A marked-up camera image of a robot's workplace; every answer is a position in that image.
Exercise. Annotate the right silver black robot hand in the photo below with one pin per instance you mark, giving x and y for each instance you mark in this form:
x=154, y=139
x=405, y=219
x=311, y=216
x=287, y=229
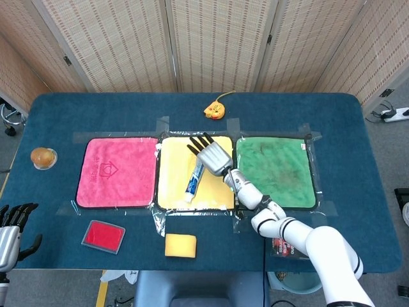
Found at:
x=212, y=156

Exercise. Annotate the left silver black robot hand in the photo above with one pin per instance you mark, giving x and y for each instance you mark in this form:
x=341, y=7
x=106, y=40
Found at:
x=8, y=233

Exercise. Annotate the white blue toothpaste tube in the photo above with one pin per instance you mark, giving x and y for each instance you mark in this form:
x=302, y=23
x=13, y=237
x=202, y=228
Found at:
x=195, y=180

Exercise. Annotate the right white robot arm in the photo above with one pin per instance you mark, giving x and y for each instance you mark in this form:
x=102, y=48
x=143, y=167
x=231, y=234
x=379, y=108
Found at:
x=303, y=233

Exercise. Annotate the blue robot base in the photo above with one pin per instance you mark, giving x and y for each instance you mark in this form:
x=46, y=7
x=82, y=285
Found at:
x=201, y=289

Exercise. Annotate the yellow towel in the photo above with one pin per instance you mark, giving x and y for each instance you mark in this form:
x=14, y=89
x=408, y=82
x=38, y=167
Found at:
x=179, y=179

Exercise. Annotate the green towel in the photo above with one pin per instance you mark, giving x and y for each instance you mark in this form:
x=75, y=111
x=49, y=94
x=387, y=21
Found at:
x=276, y=169

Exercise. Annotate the pink towel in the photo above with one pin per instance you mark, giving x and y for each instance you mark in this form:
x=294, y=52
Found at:
x=118, y=172

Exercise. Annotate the yellow tape measure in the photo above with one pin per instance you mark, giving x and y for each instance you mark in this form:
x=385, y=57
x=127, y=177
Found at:
x=214, y=109

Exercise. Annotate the bread bun in wrapper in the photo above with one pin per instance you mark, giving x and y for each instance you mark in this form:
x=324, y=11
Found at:
x=43, y=158

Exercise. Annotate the yellow sponge block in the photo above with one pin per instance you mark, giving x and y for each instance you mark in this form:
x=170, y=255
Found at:
x=180, y=245

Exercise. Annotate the red ink pad box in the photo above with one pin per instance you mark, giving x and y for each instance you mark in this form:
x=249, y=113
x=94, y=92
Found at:
x=103, y=236

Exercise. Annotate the woven folding screen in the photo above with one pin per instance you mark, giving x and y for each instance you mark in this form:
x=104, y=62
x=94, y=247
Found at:
x=204, y=44

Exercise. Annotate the chrome stool base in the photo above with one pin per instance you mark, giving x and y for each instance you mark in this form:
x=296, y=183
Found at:
x=11, y=120

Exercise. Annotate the red black coffee capsule box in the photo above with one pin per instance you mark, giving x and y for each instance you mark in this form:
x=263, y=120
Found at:
x=284, y=247

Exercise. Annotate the white plastic bag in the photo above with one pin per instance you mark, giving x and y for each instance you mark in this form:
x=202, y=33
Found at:
x=119, y=275

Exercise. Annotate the light blue plastic bin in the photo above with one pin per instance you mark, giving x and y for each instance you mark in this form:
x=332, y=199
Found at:
x=297, y=281

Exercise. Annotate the white power strip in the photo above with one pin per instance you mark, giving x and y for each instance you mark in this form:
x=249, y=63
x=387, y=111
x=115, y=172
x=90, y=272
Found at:
x=395, y=115

